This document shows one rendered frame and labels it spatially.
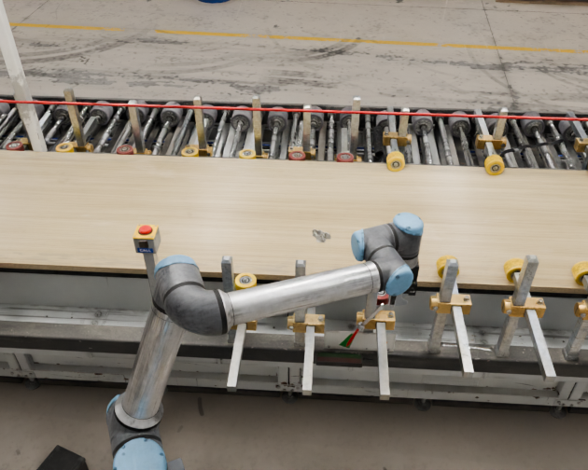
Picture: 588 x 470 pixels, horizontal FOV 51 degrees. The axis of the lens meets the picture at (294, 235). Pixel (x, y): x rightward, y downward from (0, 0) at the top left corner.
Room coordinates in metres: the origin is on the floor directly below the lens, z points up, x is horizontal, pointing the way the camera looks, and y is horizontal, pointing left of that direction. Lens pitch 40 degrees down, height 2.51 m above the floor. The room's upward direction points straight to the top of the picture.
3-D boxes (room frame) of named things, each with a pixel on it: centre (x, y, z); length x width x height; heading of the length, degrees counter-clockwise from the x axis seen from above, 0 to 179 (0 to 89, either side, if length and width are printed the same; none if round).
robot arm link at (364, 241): (1.37, -0.24, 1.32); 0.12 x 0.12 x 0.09; 21
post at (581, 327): (1.45, -1.02, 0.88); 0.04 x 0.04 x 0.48; 86
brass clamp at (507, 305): (1.47, -0.79, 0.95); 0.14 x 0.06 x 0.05; 86
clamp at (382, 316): (1.50, -0.29, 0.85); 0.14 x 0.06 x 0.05; 86
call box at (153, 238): (1.55, 0.49, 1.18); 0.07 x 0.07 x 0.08; 86
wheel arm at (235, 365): (1.44, 0.19, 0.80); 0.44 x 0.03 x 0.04; 176
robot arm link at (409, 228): (1.42, -0.34, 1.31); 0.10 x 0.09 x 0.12; 111
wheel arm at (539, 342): (1.41, -0.81, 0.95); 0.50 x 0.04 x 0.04; 176
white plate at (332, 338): (1.48, -0.24, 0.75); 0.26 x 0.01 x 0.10; 86
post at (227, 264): (1.53, 0.23, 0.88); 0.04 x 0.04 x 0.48; 86
